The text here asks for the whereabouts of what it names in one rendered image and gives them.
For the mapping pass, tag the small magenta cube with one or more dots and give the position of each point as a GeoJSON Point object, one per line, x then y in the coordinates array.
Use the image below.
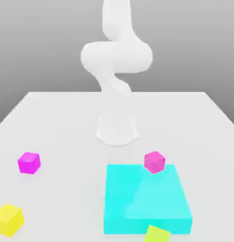
{"type": "Point", "coordinates": [29, 163]}

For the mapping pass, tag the small yellow cube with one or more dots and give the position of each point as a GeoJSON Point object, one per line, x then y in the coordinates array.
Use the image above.
{"type": "Point", "coordinates": [8, 220]}

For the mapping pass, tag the small pink cube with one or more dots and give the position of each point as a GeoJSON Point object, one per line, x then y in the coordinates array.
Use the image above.
{"type": "Point", "coordinates": [154, 162]}

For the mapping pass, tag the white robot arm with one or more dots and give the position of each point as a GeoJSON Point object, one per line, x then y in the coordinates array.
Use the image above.
{"type": "Point", "coordinates": [116, 56]}

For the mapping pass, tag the large cyan box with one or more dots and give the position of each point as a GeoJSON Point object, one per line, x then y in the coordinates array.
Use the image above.
{"type": "Point", "coordinates": [147, 198]}

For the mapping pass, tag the small yellow-green cube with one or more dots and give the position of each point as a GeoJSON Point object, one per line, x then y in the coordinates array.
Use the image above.
{"type": "Point", "coordinates": [156, 234]}

